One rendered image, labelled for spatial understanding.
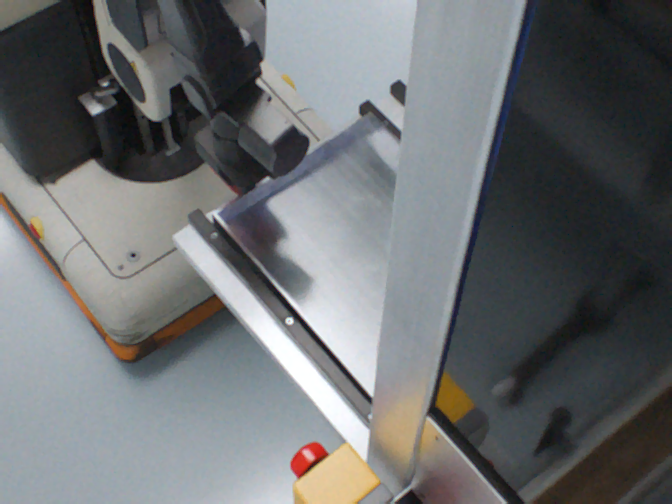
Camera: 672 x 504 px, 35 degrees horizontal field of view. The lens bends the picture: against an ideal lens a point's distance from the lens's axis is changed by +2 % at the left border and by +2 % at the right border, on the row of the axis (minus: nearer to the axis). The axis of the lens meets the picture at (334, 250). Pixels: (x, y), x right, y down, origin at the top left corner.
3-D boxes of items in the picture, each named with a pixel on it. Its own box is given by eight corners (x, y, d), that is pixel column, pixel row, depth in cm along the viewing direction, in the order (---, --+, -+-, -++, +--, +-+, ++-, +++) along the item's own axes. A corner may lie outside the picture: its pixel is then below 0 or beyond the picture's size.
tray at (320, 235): (545, 300, 128) (550, 286, 125) (384, 423, 120) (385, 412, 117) (369, 127, 142) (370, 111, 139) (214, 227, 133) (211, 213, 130)
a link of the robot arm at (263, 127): (236, 22, 112) (177, 73, 110) (310, 82, 108) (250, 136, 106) (256, 85, 123) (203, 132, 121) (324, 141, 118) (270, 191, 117)
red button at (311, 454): (339, 473, 107) (340, 460, 104) (308, 498, 106) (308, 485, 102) (316, 445, 109) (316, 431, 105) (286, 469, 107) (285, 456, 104)
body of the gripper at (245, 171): (243, 198, 124) (238, 162, 118) (194, 145, 128) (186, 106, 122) (286, 171, 126) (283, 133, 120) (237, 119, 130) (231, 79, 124)
